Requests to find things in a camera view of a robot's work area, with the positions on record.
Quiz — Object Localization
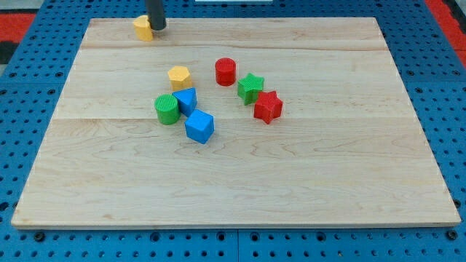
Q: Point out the red star block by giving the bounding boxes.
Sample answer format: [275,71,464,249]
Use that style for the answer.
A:
[253,91,283,124]

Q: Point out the green star block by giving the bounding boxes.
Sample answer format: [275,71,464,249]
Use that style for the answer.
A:
[237,73,264,106]

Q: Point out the blue cube block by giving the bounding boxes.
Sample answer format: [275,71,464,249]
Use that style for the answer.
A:
[185,109,215,144]

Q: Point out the light wooden board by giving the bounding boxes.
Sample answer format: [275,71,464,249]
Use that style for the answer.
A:
[11,17,461,230]

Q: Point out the blue triangle block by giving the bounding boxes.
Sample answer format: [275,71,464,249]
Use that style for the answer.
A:
[172,87,197,117]

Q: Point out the red cylinder block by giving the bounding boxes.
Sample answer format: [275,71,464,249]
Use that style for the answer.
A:
[215,57,237,87]

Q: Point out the green cylinder block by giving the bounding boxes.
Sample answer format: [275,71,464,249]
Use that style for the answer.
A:
[154,94,181,125]

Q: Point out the yellow hexagon block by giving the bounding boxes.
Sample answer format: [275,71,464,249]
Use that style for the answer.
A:
[167,65,193,91]

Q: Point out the yellow heart block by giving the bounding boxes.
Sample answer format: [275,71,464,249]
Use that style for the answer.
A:
[133,15,153,41]

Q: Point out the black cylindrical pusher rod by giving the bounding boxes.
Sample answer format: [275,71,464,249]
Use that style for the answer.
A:
[145,0,167,31]

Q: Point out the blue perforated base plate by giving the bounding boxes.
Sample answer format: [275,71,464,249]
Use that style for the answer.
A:
[1,1,465,261]

